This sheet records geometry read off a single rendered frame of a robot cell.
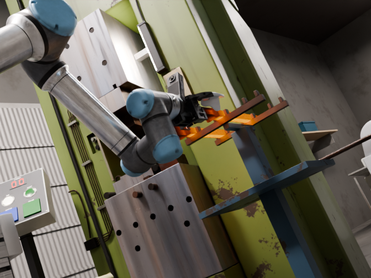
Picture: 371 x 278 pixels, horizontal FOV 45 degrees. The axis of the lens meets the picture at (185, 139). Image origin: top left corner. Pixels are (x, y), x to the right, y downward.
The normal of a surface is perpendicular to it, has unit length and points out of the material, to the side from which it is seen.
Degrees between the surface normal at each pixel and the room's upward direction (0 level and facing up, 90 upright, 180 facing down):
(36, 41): 140
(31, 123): 90
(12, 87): 90
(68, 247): 90
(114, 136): 111
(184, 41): 90
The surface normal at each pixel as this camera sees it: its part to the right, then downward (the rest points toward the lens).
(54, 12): 0.59, -0.50
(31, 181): -0.18, -0.69
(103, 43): -0.38, -0.11
